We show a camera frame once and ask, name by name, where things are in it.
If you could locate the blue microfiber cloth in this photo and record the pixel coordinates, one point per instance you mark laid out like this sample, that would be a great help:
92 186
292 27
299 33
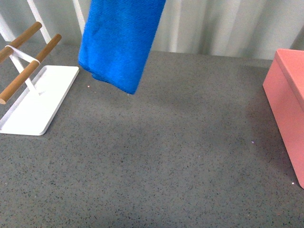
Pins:
117 39

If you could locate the pink plastic bin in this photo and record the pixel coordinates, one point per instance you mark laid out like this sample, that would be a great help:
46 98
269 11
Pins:
284 88

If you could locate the white towel rack wooden bars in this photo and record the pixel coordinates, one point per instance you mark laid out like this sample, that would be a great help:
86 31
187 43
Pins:
35 108

